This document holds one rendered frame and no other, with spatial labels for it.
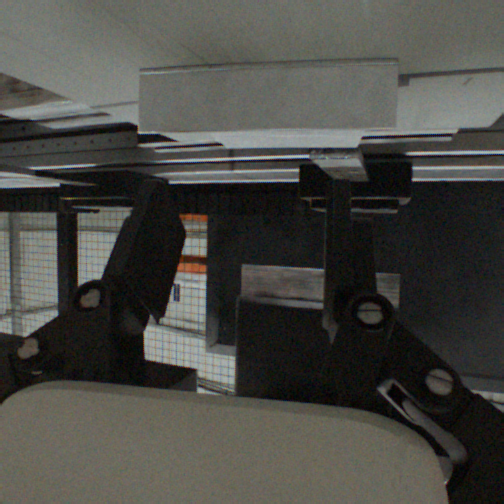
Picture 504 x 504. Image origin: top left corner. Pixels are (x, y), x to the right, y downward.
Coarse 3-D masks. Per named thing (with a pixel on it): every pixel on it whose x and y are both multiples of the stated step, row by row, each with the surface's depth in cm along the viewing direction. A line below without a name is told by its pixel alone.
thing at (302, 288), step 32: (256, 288) 25; (288, 288) 25; (320, 288) 24; (384, 288) 23; (256, 320) 25; (288, 320) 24; (320, 320) 23; (256, 352) 25; (288, 352) 24; (320, 352) 23; (256, 384) 25; (288, 384) 24
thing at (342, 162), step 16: (320, 160) 28; (336, 160) 28; (352, 160) 28; (304, 176) 42; (320, 176) 42; (336, 176) 36; (352, 176) 36; (368, 176) 38; (384, 176) 39; (400, 176) 39; (304, 192) 42; (320, 192) 42; (352, 192) 41; (368, 192) 40; (384, 192) 40; (400, 192) 39; (320, 208) 43; (352, 208) 42; (368, 208) 41; (384, 208) 41
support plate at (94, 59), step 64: (0, 0) 9; (64, 0) 9; (128, 0) 9; (192, 0) 9; (256, 0) 9; (320, 0) 9; (384, 0) 8; (448, 0) 8; (0, 64) 12; (64, 64) 12; (128, 64) 12; (192, 64) 12; (448, 64) 12
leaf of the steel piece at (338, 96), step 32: (224, 64) 12; (256, 64) 12; (288, 64) 12; (320, 64) 12; (352, 64) 12; (384, 64) 12; (160, 96) 13; (192, 96) 13; (224, 96) 12; (256, 96) 12; (288, 96) 12; (320, 96) 12; (352, 96) 12; (384, 96) 12; (160, 128) 13; (192, 128) 13; (224, 128) 12; (256, 128) 12; (288, 128) 12; (320, 128) 12; (352, 128) 12; (384, 128) 12
